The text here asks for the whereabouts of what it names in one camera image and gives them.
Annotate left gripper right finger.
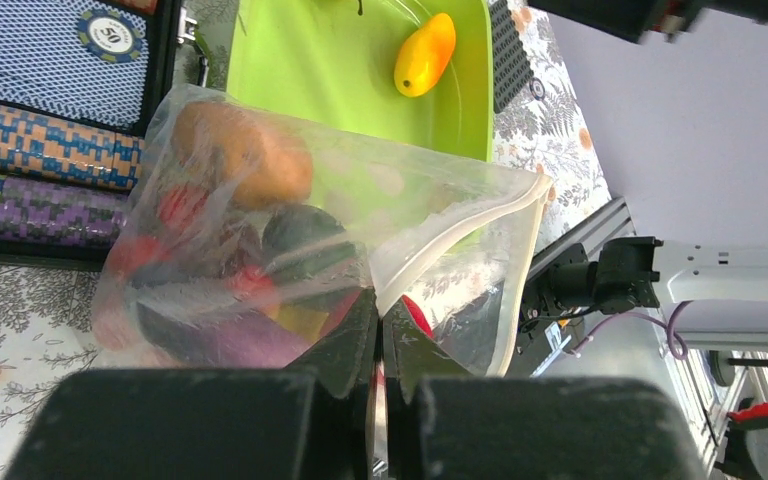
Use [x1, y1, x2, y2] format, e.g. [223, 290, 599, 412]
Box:
[382, 301, 470, 479]

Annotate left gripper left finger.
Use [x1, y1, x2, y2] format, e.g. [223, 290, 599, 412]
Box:
[288, 290, 380, 479]

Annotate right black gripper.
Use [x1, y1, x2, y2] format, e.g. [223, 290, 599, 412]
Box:
[528, 0, 768, 43]

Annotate red toy apple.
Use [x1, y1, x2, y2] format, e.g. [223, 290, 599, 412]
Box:
[401, 295, 433, 338]

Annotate dark green toy avocado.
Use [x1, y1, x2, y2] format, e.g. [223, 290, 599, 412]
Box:
[261, 204, 361, 311]

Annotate clear zip top bag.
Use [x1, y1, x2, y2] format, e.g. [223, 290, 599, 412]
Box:
[96, 85, 553, 376]

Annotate brown toy fruit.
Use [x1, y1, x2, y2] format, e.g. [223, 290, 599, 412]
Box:
[172, 101, 314, 209]

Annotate orange toy mango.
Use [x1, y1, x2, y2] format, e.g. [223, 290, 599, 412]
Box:
[393, 12, 457, 98]

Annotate green plastic tray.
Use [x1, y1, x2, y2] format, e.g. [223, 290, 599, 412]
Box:
[225, 1, 493, 161]

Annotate red lychee bunch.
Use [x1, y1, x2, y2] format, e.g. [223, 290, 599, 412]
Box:
[92, 184, 274, 351]

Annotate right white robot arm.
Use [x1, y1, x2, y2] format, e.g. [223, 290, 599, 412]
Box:
[522, 1, 768, 358]

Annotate grey lego baseplate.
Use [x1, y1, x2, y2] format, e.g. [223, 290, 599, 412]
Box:
[488, 0, 533, 114]

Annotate black poker chip case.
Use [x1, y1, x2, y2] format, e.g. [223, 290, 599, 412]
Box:
[0, 1, 189, 271]

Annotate blue playing card deck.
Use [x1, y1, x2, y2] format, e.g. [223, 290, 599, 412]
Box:
[0, 1, 150, 129]

